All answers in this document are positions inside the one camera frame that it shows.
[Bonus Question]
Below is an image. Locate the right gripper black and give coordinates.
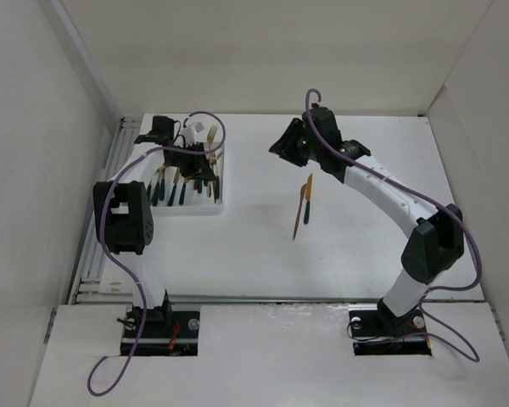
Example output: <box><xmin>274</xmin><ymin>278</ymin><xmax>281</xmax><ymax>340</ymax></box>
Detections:
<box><xmin>268</xmin><ymin>117</ymin><xmax>322</xmax><ymax>167</ymax></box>

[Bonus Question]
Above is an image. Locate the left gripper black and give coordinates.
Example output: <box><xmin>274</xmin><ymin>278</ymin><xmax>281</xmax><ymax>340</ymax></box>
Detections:
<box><xmin>167</xmin><ymin>141</ymin><xmax>217</xmax><ymax>181</ymax></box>

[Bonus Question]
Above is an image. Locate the gold spoon green handle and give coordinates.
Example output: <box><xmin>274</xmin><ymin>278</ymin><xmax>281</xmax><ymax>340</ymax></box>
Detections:
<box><xmin>158</xmin><ymin>176</ymin><xmax>165</xmax><ymax>201</ymax></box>
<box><xmin>151</xmin><ymin>166</ymin><xmax>166</xmax><ymax>207</ymax></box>
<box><xmin>147</xmin><ymin>181</ymin><xmax>153</xmax><ymax>204</ymax></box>

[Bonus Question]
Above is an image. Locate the gold knife green handle short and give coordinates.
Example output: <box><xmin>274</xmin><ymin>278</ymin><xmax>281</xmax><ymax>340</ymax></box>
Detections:
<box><xmin>303</xmin><ymin>173</ymin><xmax>313</xmax><ymax>225</ymax></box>

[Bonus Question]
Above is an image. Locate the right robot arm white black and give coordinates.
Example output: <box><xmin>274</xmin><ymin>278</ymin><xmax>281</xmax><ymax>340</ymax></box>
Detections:
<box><xmin>269</xmin><ymin>105</ymin><xmax>464</xmax><ymax>334</ymax></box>

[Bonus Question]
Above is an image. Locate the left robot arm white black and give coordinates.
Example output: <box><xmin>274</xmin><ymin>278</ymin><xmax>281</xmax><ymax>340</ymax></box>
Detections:
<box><xmin>92</xmin><ymin>115</ymin><xmax>226</xmax><ymax>337</ymax></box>

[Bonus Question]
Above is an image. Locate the white divided utensil tray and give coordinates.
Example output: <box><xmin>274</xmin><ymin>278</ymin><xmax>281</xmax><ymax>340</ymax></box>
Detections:
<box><xmin>151</xmin><ymin>147</ymin><xmax>225</xmax><ymax>217</ymax></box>

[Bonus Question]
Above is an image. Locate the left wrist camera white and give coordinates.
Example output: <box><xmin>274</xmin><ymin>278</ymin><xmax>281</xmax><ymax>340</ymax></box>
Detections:
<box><xmin>180</xmin><ymin>122</ymin><xmax>204</xmax><ymax>146</ymax></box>

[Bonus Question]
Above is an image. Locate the aluminium rail frame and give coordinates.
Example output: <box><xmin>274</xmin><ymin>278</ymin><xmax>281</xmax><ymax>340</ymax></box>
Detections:
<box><xmin>70</xmin><ymin>116</ymin><xmax>141</xmax><ymax>304</ymax></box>

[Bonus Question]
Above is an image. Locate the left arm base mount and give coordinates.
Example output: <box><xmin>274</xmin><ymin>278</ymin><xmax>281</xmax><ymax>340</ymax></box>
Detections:
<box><xmin>117</xmin><ymin>294</ymin><xmax>201</xmax><ymax>357</ymax></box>

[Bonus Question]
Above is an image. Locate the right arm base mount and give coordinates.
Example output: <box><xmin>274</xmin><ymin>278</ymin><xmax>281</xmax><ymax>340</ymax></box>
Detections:
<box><xmin>346</xmin><ymin>300</ymin><xmax>432</xmax><ymax>356</ymax></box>

